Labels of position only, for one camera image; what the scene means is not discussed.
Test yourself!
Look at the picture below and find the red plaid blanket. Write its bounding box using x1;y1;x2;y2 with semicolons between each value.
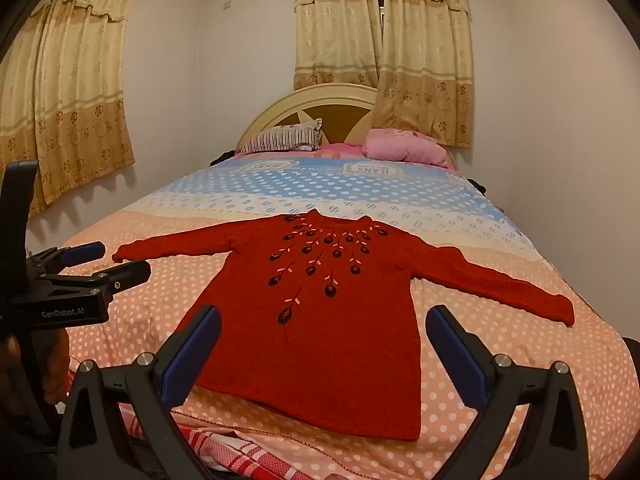
120;405;321;480

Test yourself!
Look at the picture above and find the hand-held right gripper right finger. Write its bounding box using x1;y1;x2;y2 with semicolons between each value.
425;305;591;480

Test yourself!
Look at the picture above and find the person's left hand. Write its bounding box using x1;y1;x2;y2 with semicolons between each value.
35;329;72;396

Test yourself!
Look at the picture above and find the long beige floral curtain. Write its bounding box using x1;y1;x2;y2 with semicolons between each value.
372;0;473;149

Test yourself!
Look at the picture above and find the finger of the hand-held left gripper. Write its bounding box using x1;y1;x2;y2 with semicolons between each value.
27;241;107;274
41;260;152;295

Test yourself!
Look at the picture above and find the wide beige floral curtain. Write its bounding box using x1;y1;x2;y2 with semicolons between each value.
0;0;137;218

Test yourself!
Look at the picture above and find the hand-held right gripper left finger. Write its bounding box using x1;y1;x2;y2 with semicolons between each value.
57;304;236;480

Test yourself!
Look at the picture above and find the pink bed sheet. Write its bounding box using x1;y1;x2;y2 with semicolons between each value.
227;142;368;161

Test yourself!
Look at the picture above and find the polka dot bedspread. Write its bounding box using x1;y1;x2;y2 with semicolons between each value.
25;152;640;480

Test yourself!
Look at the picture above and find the red knitted embroidered sweater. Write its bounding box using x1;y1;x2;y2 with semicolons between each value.
112;209;575;442

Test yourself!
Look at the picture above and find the cream wooden headboard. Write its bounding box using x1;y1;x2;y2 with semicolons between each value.
235;83;381;153

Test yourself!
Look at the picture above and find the striped pillow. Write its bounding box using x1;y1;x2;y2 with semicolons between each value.
241;118;323;154

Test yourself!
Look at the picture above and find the pink pillow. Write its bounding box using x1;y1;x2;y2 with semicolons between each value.
362;128;453;168

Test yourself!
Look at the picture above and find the narrow beige floral curtain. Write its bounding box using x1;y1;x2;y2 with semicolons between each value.
293;0;383;92

